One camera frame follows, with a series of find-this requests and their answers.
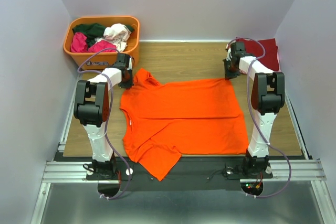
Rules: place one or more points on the dark green garment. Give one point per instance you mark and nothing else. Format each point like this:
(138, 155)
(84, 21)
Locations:
(91, 31)

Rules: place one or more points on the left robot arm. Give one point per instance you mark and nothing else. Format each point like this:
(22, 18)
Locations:
(92, 107)

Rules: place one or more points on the magenta garment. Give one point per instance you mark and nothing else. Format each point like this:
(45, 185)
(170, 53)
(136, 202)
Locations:
(79, 45)

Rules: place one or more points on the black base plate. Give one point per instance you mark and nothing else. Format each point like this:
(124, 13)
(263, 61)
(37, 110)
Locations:
(190, 173)

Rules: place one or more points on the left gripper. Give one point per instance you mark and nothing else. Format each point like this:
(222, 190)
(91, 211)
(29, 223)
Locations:
(129, 84)

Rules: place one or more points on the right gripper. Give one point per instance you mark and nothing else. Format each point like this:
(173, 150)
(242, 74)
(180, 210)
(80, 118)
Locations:
(228, 74)

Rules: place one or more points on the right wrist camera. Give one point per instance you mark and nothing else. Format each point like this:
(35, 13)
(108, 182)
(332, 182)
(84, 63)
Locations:
(228, 50)

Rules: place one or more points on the pale pink garment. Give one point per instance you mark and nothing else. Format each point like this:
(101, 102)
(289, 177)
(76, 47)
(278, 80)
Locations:
(114, 38)

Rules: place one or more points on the folded dark red t-shirt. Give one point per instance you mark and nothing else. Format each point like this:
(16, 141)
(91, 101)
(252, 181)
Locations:
(270, 60)

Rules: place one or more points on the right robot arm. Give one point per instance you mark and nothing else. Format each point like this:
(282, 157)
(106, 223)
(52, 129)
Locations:
(265, 100)

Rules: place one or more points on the orange t-shirt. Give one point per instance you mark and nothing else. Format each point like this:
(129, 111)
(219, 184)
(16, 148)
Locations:
(166, 121)

